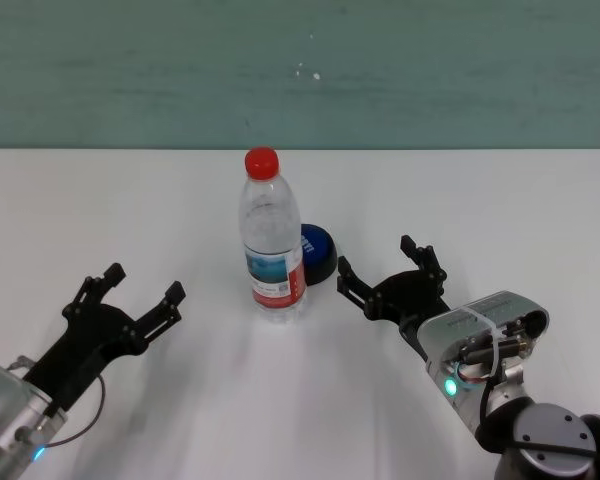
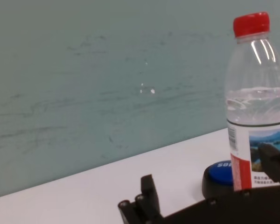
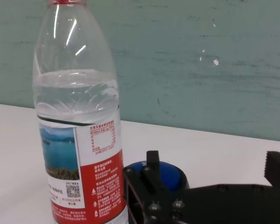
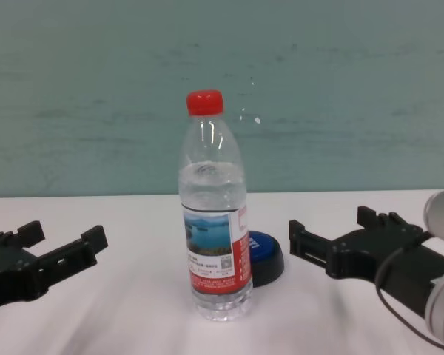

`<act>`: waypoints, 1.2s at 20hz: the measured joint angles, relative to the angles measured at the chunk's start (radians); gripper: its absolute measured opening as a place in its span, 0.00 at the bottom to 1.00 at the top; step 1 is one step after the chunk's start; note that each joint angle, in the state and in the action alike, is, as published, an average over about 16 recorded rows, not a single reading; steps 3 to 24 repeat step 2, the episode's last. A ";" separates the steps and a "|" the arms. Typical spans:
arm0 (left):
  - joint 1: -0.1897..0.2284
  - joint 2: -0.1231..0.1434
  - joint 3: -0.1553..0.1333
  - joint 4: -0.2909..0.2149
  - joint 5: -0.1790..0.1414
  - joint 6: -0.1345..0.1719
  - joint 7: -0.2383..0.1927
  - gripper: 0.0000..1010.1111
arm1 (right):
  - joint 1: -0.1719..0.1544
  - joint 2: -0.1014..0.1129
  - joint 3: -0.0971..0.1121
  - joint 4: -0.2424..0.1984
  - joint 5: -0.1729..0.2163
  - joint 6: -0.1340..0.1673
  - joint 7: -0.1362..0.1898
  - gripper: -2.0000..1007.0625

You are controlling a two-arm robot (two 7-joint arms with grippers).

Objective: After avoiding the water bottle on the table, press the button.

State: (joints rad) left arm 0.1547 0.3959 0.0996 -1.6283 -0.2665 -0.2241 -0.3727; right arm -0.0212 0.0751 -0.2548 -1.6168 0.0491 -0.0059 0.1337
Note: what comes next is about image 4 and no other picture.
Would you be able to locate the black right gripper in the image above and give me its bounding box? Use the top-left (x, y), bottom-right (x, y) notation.
top-left (288, 206), bottom-right (444, 320)

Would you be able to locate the blue push button black base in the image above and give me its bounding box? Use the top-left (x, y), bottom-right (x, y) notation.
top-left (246, 229), bottom-right (286, 288)

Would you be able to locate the thin black right gripper cable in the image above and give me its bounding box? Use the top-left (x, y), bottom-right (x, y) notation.
top-left (374, 246), bottom-right (444, 353)

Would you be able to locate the clear water bottle red cap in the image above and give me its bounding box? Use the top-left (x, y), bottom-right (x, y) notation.
top-left (178, 89), bottom-right (254, 322)

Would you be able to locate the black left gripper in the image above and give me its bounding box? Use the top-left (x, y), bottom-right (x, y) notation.
top-left (0, 220), bottom-right (110, 314)

